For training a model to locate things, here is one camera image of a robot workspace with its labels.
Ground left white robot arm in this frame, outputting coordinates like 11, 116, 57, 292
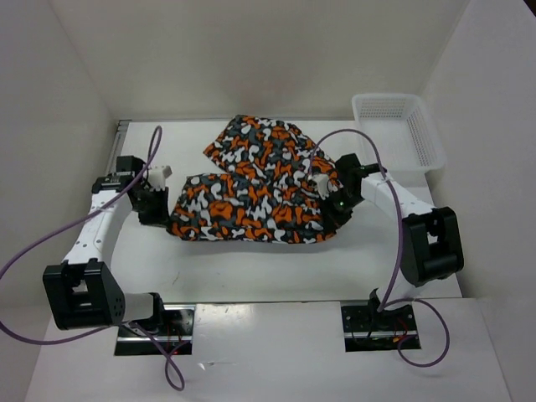
43, 156, 172, 335

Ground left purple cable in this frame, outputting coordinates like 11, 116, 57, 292
0, 125, 186, 392

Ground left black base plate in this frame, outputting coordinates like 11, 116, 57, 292
114, 303, 195, 357

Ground orange camouflage shorts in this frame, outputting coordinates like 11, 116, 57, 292
167, 115, 342, 245

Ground purple cable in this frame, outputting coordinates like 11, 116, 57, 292
309, 128, 451, 369
0, 125, 186, 392

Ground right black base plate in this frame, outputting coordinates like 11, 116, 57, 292
340, 301, 421, 353

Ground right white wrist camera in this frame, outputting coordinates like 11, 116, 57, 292
307, 173, 330, 199

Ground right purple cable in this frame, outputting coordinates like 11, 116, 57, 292
309, 128, 451, 369

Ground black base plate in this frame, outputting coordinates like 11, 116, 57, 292
340, 301, 421, 353
114, 303, 195, 357

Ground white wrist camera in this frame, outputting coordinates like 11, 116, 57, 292
307, 173, 330, 199
147, 165, 173, 191

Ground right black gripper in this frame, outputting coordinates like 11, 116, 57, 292
317, 188, 364, 234

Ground white perforated plastic basket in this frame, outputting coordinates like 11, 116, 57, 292
351, 93, 446, 173

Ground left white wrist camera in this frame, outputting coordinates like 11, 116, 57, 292
147, 165, 173, 191

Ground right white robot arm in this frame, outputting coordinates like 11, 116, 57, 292
321, 154, 464, 329

